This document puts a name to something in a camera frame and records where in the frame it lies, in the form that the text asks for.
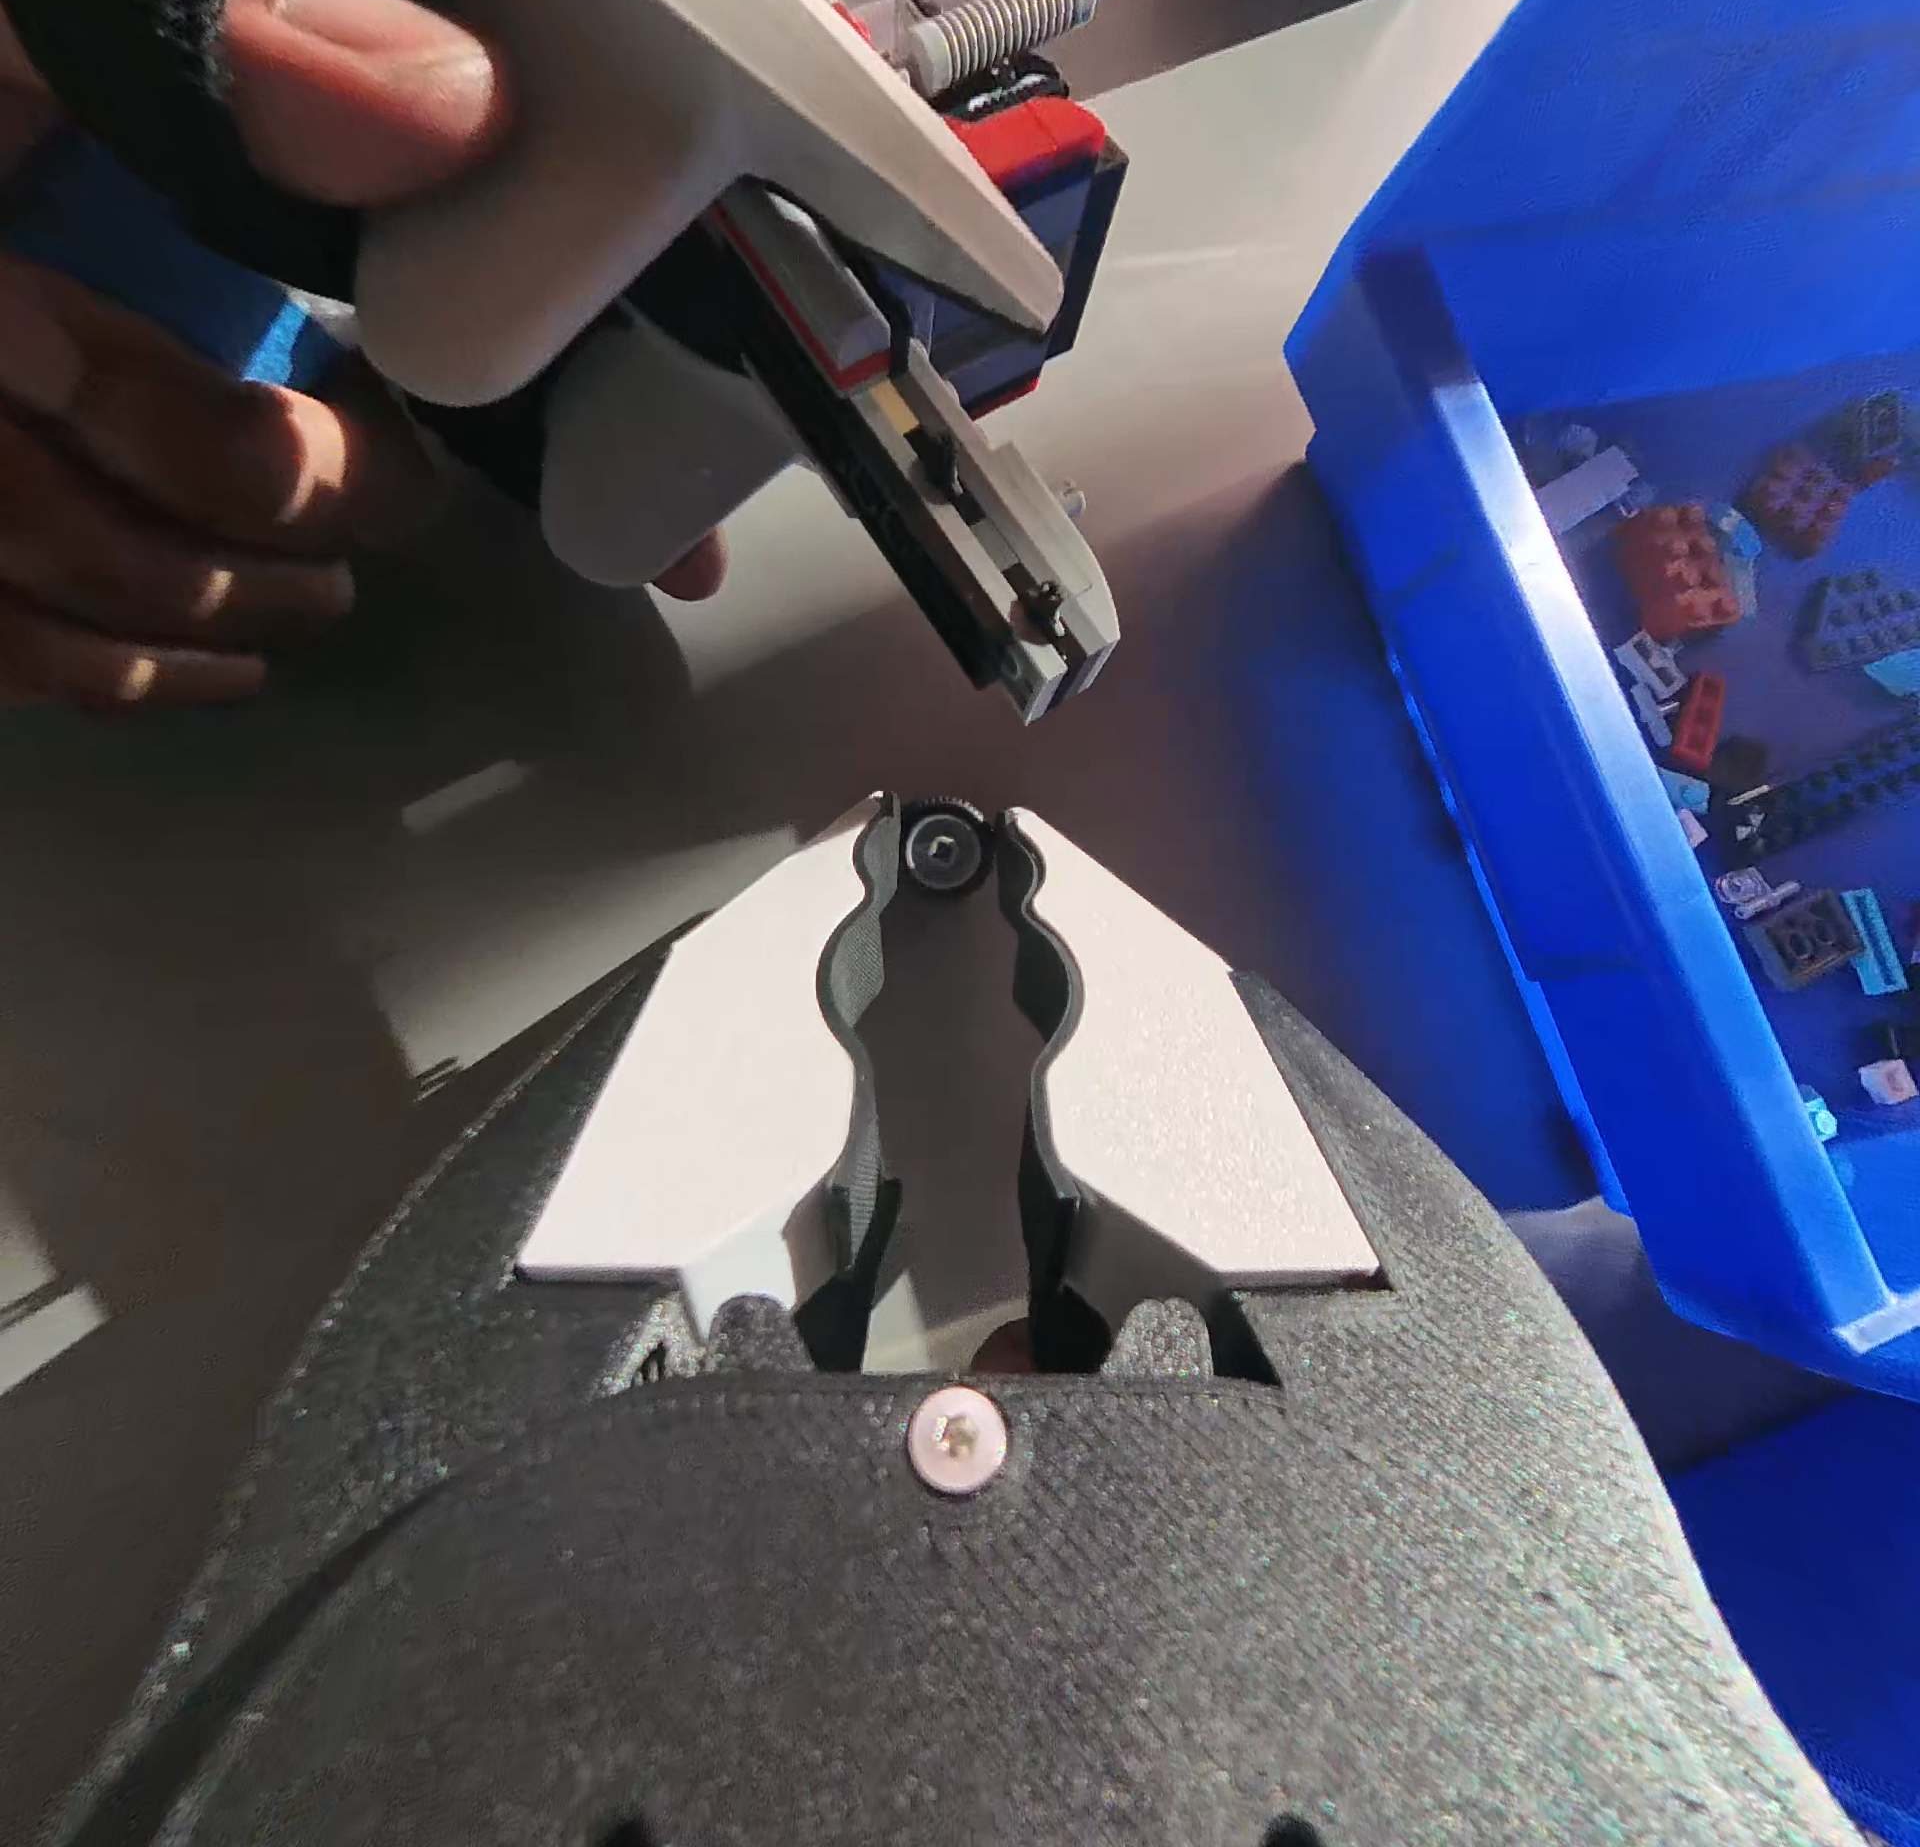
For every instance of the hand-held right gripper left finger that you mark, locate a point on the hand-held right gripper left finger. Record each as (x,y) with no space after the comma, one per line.
(705,1128)

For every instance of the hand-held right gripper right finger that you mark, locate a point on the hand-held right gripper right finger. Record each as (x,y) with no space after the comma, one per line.
(1201,1128)

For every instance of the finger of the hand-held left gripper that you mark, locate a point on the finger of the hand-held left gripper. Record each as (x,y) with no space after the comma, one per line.
(811,94)

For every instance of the black toy wheel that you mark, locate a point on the black toy wheel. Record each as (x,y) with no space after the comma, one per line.
(946,860)

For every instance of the toy brick truck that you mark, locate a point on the toy brick truck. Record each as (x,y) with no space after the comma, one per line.
(1036,528)

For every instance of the blue plastic bin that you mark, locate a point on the blue plastic bin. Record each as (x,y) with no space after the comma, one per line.
(1500,229)
(1830,1653)

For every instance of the person's left hand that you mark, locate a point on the person's left hand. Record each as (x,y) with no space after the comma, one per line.
(151,528)

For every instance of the pile of loose toy bricks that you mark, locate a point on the pile of loose toy bricks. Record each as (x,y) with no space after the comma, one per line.
(1696,574)

